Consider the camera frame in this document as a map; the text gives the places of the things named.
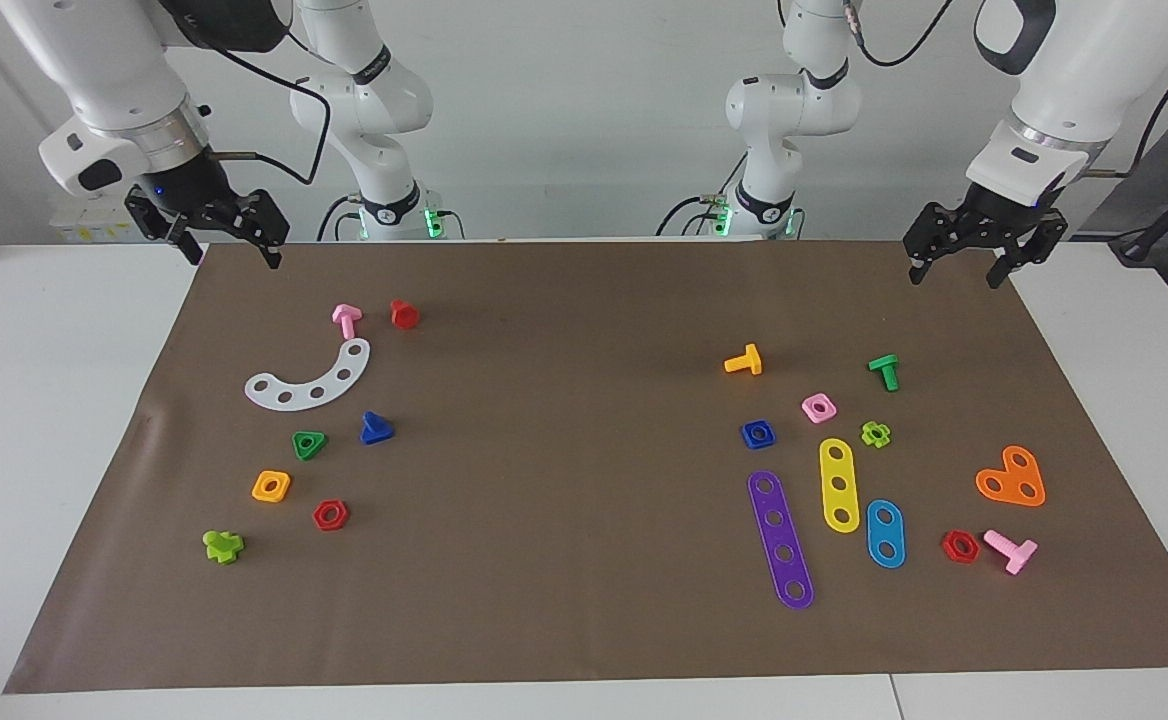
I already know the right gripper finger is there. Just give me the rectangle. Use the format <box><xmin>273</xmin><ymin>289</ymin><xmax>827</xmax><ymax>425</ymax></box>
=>
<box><xmin>224</xmin><ymin>188</ymin><xmax>291</xmax><ymax>271</ymax></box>
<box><xmin>123</xmin><ymin>184</ymin><xmax>205</xmax><ymax>267</ymax></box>

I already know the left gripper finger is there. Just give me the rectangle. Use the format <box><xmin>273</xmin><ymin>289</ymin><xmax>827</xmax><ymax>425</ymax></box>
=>
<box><xmin>901</xmin><ymin>199</ymin><xmax>980</xmax><ymax>287</ymax></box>
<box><xmin>985</xmin><ymin>208</ymin><xmax>1068</xmax><ymax>292</ymax></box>

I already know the white yellow power strip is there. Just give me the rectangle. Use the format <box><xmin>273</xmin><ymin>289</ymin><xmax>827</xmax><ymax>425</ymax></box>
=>
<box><xmin>49</xmin><ymin>205</ymin><xmax>145</xmax><ymax>244</ymax></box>

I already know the white curved perforated plate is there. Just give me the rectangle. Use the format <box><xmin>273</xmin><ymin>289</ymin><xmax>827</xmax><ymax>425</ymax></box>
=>
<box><xmin>244</xmin><ymin>338</ymin><xmax>372</xmax><ymax>412</ymax></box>

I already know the orange heart-shaped perforated plate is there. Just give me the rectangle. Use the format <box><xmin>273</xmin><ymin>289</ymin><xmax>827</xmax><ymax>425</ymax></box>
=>
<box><xmin>975</xmin><ymin>445</ymin><xmax>1047</xmax><ymax>508</ymax></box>

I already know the yellow three-hole plastic strip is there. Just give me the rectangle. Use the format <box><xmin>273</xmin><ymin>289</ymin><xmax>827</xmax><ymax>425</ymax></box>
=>
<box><xmin>819</xmin><ymin>438</ymin><xmax>862</xmax><ymax>534</ymax></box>

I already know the blue two-hole plastic strip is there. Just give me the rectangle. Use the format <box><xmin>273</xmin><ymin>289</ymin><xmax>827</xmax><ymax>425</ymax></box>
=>
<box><xmin>865</xmin><ymin>499</ymin><xmax>907</xmax><ymax>570</ymax></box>

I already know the purple four-hole plastic strip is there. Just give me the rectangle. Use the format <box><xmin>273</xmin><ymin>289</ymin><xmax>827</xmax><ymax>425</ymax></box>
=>
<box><xmin>747</xmin><ymin>470</ymin><xmax>815</xmax><ymax>611</ymax></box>

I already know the brown table mat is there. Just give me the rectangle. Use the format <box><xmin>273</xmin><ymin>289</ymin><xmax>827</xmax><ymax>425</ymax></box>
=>
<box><xmin>2</xmin><ymin>238</ymin><xmax>1168</xmax><ymax>694</ymax></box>

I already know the black base cable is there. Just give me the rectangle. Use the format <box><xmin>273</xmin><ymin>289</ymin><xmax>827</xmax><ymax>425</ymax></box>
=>
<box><xmin>656</xmin><ymin>193</ymin><xmax>745</xmax><ymax>238</ymax></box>
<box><xmin>317</xmin><ymin>193</ymin><xmax>365</xmax><ymax>241</ymax></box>

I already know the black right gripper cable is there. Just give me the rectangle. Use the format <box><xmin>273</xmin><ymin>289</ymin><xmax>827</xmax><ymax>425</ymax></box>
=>
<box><xmin>194</xmin><ymin>20</ymin><xmax>333</xmax><ymax>188</ymax></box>

